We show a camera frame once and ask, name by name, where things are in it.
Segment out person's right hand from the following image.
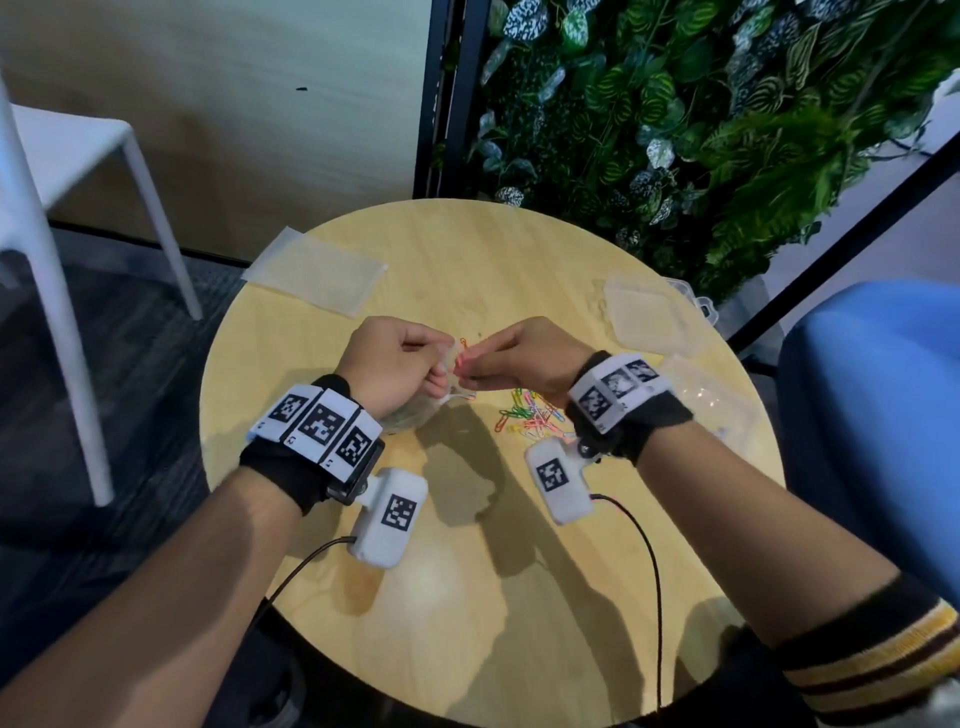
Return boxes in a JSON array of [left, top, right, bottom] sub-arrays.
[[453, 316, 598, 410]]

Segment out person's left hand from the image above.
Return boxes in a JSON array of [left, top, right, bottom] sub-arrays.
[[333, 314, 456, 421]]

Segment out translucent plastic bag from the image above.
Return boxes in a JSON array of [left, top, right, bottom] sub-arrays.
[[386, 341, 478, 433]]

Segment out stack of plastic bags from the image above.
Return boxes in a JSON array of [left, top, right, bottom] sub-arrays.
[[241, 227, 390, 319]]

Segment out person's right forearm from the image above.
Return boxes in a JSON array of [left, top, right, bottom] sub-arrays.
[[637, 431, 901, 650]]

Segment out person's left forearm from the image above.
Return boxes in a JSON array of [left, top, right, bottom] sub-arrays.
[[0, 468, 301, 728]]

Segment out round wooden table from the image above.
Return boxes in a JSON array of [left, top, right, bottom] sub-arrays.
[[198, 198, 787, 728]]

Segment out person's left shoe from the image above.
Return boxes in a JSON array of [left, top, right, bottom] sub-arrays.
[[251, 659, 309, 728]]

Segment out person's dark trousers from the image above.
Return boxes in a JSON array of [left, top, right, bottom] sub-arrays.
[[0, 569, 819, 728]]

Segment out person's right shirt sleeve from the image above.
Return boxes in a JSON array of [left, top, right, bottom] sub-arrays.
[[772, 573, 960, 728]]

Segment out black right wristband with markers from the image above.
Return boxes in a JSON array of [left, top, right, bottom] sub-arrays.
[[564, 350, 695, 466]]

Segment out black wristband with markers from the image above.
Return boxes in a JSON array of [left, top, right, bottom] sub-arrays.
[[239, 373, 386, 515], [564, 350, 695, 466]]

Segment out black left wristband with markers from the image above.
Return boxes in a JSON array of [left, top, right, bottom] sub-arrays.
[[239, 373, 386, 515]]

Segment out clear plastic box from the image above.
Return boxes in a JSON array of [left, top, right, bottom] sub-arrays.
[[599, 273, 721, 358]]

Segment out clear plastic lid blue band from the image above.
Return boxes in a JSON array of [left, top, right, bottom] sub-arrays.
[[659, 353, 763, 440]]

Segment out blue armchair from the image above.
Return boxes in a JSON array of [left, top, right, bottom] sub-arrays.
[[776, 281, 960, 601]]

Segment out white chair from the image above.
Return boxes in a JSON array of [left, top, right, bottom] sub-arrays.
[[0, 67, 205, 508]]

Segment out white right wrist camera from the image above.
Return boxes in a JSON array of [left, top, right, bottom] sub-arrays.
[[523, 437, 598, 525]]

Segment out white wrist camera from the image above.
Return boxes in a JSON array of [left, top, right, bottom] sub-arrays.
[[523, 437, 598, 525], [347, 467, 430, 569]]

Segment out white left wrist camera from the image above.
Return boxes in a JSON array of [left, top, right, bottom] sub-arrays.
[[347, 467, 430, 569]]

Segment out black left camera cable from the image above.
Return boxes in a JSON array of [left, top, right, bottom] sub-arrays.
[[266, 536, 358, 609]]

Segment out black camera cable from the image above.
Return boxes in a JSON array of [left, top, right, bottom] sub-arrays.
[[266, 536, 358, 609], [590, 493, 665, 714]]

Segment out black right camera cable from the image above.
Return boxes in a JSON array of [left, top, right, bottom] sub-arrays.
[[590, 493, 665, 714]]

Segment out green plant wall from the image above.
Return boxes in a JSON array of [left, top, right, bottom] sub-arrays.
[[464, 0, 960, 301]]

